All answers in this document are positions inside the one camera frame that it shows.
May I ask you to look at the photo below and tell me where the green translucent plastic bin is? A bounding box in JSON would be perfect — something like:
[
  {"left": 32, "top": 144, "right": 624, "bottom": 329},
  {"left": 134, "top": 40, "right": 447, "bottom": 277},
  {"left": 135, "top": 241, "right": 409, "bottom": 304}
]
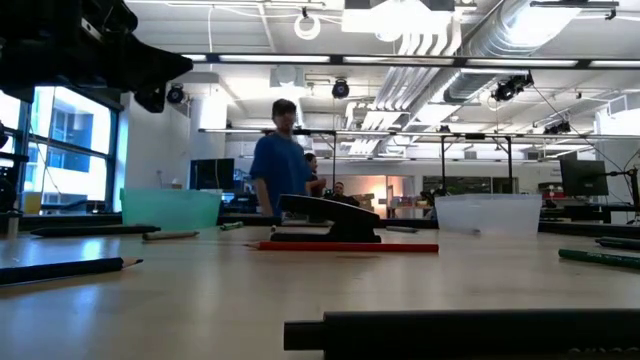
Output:
[{"left": 119, "top": 187, "right": 223, "bottom": 232}]

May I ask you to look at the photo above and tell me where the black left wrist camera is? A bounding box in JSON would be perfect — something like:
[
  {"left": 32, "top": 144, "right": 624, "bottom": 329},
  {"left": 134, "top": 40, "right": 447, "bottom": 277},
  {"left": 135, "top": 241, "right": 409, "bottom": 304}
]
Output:
[{"left": 133, "top": 84, "right": 167, "bottom": 114}]

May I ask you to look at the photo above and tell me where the yellow box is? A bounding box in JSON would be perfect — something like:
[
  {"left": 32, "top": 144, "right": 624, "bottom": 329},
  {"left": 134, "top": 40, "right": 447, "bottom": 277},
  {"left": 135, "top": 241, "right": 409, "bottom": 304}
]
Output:
[{"left": 22, "top": 192, "right": 44, "bottom": 215}]

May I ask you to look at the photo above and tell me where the silver ventilation duct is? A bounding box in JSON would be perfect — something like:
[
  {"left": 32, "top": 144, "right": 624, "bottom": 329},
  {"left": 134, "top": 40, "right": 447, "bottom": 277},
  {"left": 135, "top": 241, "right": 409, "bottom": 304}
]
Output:
[{"left": 444, "top": 0, "right": 584, "bottom": 104}]

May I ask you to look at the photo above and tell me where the slim green pen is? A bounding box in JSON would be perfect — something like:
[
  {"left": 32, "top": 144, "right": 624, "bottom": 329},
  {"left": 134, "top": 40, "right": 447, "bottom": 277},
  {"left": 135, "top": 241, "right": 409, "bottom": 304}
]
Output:
[{"left": 557, "top": 248, "right": 640, "bottom": 271}]

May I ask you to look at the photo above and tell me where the clear plastic bin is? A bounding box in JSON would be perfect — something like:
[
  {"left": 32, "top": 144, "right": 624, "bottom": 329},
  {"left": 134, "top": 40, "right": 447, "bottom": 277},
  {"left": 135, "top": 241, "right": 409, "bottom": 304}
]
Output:
[{"left": 434, "top": 193, "right": 543, "bottom": 237}]

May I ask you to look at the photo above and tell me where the black stapler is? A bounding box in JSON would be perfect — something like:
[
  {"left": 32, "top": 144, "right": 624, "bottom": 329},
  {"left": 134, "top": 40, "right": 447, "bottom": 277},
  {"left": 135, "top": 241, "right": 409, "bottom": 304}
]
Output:
[{"left": 269, "top": 193, "right": 383, "bottom": 245}]

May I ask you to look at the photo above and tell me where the dark pen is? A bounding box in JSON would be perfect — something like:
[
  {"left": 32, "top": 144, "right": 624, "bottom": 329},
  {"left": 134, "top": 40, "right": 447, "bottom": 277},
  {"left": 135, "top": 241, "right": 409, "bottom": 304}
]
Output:
[{"left": 29, "top": 225, "right": 163, "bottom": 239}]

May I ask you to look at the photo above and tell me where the black gantry frame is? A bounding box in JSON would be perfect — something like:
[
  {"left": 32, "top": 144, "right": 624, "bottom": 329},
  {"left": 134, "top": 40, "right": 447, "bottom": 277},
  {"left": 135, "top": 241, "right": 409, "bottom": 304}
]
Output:
[{"left": 262, "top": 128, "right": 514, "bottom": 196}]

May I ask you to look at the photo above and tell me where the person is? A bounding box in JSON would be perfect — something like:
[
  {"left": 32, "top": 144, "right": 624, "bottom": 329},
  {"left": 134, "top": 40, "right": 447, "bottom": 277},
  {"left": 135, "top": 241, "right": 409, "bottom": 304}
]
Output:
[
  {"left": 327, "top": 180, "right": 362, "bottom": 207},
  {"left": 248, "top": 97, "right": 315, "bottom": 220},
  {"left": 303, "top": 151, "right": 327, "bottom": 199}
]

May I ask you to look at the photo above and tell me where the black monitor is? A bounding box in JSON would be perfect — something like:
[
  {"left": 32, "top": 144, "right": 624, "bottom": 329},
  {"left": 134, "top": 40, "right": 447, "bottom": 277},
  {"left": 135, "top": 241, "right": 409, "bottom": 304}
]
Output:
[
  {"left": 559, "top": 158, "right": 610, "bottom": 197},
  {"left": 189, "top": 158, "right": 236, "bottom": 191}
]

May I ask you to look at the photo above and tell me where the red pencil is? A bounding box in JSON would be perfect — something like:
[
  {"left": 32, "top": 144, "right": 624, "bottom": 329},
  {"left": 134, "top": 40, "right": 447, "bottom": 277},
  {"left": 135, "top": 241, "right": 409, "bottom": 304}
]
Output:
[{"left": 242, "top": 241, "right": 441, "bottom": 254}]

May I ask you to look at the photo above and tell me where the dark blue pencil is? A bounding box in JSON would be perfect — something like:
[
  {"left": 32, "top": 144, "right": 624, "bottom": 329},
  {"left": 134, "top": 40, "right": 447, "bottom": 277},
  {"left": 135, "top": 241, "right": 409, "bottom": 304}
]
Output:
[{"left": 0, "top": 256, "right": 145, "bottom": 288}]

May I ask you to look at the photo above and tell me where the white cable coil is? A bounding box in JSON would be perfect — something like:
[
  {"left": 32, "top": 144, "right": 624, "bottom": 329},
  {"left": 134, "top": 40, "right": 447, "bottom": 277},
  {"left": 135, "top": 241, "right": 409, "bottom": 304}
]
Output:
[{"left": 293, "top": 12, "right": 322, "bottom": 41}]

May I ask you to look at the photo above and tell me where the overhead light bar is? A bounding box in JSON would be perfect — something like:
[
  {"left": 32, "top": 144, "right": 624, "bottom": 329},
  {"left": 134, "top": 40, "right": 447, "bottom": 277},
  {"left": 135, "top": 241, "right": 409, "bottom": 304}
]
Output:
[{"left": 179, "top": 52, "right": 640, "bottom": 70}]

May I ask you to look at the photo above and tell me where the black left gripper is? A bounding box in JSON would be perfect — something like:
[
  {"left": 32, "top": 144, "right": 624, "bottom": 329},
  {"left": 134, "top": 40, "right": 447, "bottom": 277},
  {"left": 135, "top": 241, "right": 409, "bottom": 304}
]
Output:
[{"left": 29, "top": 0, "right": 194, "bottom": 94}]

